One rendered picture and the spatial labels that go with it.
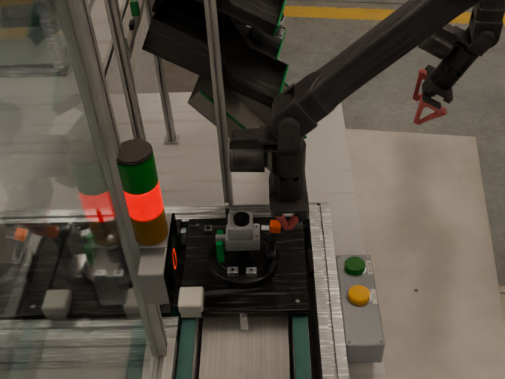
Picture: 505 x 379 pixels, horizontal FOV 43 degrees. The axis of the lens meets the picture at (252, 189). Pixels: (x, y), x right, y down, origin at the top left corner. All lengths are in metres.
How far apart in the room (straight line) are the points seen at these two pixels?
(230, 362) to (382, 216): 0.54
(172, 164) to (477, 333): 0.84
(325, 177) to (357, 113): 1.68
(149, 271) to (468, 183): 0.95
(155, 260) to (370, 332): 0.44
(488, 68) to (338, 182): 2.24
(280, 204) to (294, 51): 2.67
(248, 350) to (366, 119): 2.17
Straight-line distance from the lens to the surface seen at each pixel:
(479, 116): 3.34
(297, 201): 1.10
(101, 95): 0.76
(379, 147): 1.69
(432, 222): 1.51
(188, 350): 1.18
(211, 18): 1.15
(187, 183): 1.59
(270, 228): 1.18
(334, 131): 1.73
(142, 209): 0.86
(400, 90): 3.44
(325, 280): 1.25
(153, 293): 0.94
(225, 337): 1.22
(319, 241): 1.31
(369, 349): 1.17
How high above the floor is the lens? 1.93
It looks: 43 degrees down
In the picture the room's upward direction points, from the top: 3 degrees counter-clockwise
